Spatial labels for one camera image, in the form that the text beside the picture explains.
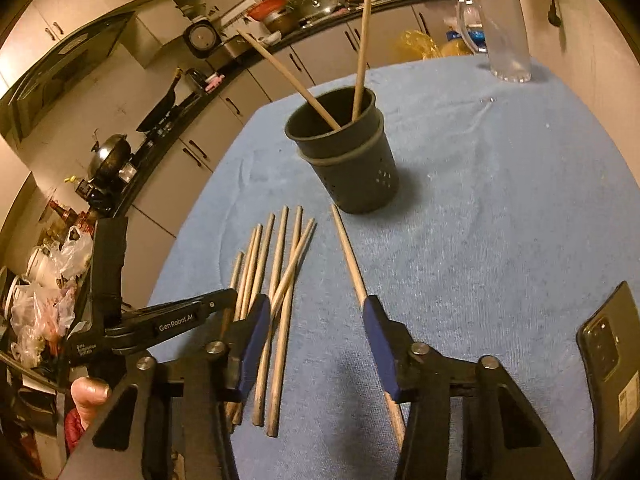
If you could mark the yellow plastic bag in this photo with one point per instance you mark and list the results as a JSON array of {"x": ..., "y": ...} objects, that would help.
[{"x": 417, "y": 45}]

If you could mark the black range hood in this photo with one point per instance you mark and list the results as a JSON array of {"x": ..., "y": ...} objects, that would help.
[{"x": 60, "y": 75}]

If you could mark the small steel pot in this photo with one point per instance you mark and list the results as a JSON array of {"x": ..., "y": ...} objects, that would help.
[{"x": 236, "y": 46}]

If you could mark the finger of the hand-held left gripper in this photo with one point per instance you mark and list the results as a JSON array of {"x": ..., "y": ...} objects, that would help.
[{"x": 175, "y": 322}]

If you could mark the glass pot lid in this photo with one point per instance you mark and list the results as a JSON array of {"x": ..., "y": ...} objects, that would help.
[{"x": 319, "y": 6}]

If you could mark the pink cloth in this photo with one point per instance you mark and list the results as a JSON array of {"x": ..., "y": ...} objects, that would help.
[{"x": 215, "y": 82}]

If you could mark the bunch of wooden chopsticks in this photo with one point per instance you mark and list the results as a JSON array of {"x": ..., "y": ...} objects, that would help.
[{"x": 285, "y": 260}]

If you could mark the steel pot with lid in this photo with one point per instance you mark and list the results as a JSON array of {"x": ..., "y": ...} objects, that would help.
[{"x": 110, "y": 157}]

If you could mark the red cloth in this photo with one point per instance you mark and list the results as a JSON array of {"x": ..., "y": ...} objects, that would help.
[{"x": 75, "y": 432}]

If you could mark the white plastic bag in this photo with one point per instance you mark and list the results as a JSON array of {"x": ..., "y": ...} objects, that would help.
[
  {"x": 72, "y": 252},
  {"x": 37, "y": 310}
]

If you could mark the clear glass pitcher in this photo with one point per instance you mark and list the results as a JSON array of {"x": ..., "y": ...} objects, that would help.
[{"x": 505, "y": 45}]

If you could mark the small wall shelf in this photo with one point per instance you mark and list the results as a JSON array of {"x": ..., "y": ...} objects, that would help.
[{"x": 195, "y": 5}]

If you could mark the black rice cooker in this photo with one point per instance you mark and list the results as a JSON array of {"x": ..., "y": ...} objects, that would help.
[{"x": 200, "y": 37}]

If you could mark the red bowl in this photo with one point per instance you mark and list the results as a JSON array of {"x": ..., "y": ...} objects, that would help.
[{"x": 267, "y": 6}]

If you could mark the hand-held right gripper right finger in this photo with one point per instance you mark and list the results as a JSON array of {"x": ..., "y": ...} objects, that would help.
[{"x": 380, "y": 345}]

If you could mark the black smartphone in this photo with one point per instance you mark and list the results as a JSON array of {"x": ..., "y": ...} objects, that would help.
[{"x": 607, "y": 360}]

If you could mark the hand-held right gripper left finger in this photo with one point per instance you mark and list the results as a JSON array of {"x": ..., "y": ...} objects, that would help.
[{"x": 252, "y": 345}]

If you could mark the black gas stove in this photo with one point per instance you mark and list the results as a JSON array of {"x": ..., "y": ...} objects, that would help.
[{"x": 147, "y": 145}]

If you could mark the brown sauce bottle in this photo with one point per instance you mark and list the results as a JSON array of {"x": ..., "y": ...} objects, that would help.
[{"x": 59, "y": 211}]

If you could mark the brown cooking pot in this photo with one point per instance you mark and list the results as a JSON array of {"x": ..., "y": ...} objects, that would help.
[{"x": 281, "y": 22}]

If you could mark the blue plastic bag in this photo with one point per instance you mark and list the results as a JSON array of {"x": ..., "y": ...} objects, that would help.
[{"x": 467, "y": 36}]

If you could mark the person's left hand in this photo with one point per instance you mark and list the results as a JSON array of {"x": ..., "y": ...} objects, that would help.
[{"x": 90, "y": 392}]

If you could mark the black wok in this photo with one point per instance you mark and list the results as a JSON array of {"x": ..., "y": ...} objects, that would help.
[{"x": 160, "y": 107}]

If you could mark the dark grey utensil holder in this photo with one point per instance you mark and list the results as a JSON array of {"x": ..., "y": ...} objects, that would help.
[{"x": 357, "y": 160}]

